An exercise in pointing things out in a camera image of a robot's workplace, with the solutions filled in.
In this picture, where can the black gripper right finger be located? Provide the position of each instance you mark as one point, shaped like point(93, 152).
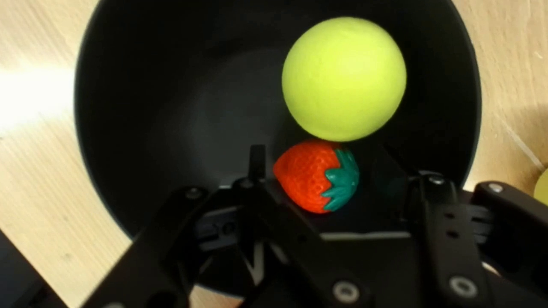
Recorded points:
point(491, 244)

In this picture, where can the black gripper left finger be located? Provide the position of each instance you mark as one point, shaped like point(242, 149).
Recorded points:
point(189, 239)

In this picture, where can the yellow lemon toy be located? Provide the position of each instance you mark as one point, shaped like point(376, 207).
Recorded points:
point(542, 186)
point(343, 78)

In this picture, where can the red strawberry toy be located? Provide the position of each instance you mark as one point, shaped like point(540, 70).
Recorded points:
point(306, 176)

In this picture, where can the black plastic bowl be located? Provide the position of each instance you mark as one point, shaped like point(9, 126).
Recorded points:
point(172, 102)

